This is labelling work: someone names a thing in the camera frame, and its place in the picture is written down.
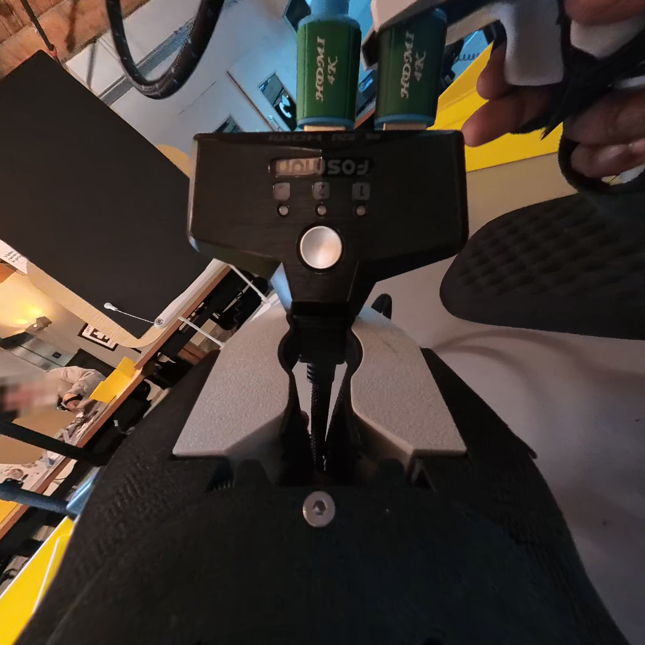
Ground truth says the black braided HDMI cable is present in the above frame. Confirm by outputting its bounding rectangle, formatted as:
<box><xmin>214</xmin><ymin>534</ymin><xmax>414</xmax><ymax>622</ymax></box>
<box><xmin>374</xmin><ymin>7</ymin><xmax>448</xmax><ymax>131</ymax></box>
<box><xmin>103</xmin><ymin>0</ymin><xmax>361</xmax><ymax>131</ymax></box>

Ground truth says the black sign phone icon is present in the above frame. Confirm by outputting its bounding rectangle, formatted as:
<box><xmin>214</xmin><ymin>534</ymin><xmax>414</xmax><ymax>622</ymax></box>
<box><xmin>257</xmin><ymin>72</ymin><xmax>299</xmax><ymax>134</ymax></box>

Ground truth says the white paper sign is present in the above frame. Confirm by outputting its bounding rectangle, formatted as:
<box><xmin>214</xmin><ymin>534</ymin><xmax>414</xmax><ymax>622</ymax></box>
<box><xmin>0</xmin><ymin>239</ymin><xmax>30</xmax><ymax>275</ymax></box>

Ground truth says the small yellow box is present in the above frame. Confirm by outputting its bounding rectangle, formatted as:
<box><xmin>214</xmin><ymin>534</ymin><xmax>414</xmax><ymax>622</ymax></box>
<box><xmin>89</xmin><ymin>356</ymin><xmax>139</xmax><ymax>404</ymax></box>

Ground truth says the person's right hand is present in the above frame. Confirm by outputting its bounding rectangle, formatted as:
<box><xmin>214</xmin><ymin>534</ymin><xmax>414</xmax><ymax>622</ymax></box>
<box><xmin>461</xmin><ymin>45</ymin><xmax>645</xmax><ymax>179</ymax></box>

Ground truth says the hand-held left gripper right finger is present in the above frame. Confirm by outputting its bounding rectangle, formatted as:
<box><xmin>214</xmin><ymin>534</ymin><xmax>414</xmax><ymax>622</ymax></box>
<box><xmin>328</xmin><ymin>305</ymin><xmax>468</xmax><ymax>485</ymax></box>

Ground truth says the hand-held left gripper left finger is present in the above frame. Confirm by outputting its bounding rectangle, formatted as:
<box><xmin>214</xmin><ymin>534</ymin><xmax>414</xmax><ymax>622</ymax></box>
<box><xmin>171</xmin><ymin>304</ymin><xmax>310</xmax><ymax>484</ymax></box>

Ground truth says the black panel wooden edge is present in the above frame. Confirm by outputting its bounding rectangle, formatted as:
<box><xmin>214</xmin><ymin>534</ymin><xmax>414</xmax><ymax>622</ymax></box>
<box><xmin>0</xmin><ymin>49</ymin><xmax>231</xmax><ymax>349</ymax></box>

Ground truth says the black quilted mat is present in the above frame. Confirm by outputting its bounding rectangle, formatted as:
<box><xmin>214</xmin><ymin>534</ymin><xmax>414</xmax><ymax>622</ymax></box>
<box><xmin>438</xmin><ymin>193</ymin><xmax>645</xmax><ymax>342</ymax></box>

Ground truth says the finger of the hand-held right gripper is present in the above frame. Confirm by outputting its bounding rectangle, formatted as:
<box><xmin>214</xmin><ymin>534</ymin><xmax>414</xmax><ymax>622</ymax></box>
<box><xmin>361</xmin><ymin>0</ymin><xmax>444</xmax><ymax>69</ymax></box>
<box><xmin>443</xmin><ymin>6</ymin><xmax>507</xmax><ymax>47</ymax></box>

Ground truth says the small black white marker sign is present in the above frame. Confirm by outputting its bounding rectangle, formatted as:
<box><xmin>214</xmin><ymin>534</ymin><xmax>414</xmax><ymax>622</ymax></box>
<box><xmin>77</xmin><ymin>322</ymin><xmax>120</xmax><ymax>352</ymax></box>

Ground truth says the white cable tie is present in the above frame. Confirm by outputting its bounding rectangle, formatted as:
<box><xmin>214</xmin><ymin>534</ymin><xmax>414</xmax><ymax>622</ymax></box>
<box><xmin>103</xmin><ymin>301</ymin><xmax>166</xmax><ymax>329</ymax></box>

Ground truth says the blue metal pole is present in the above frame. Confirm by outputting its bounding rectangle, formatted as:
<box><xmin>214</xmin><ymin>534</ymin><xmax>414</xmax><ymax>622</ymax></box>
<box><xmin>0</xmin><ymin>480</ymin><xmax>81</xmax><ymax>516</ymax></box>

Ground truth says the black HDMI switch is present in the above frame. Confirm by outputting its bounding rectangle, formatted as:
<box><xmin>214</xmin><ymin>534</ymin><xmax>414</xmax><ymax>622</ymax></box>
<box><xmin>187</xmin><ymin>130</ymin><xmax>469</xmax><ymax>477</ymax></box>

